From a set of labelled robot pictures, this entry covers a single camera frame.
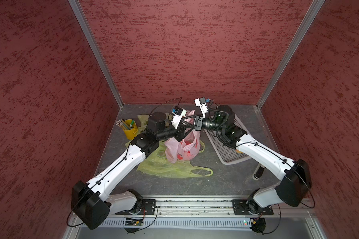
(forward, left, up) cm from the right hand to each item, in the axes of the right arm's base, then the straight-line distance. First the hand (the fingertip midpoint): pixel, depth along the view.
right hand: (180, 124), depth 66 cm
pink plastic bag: (-6, +2, -14) cm, 16 cm away
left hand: (0, -5, -4) cm, 6 cm away
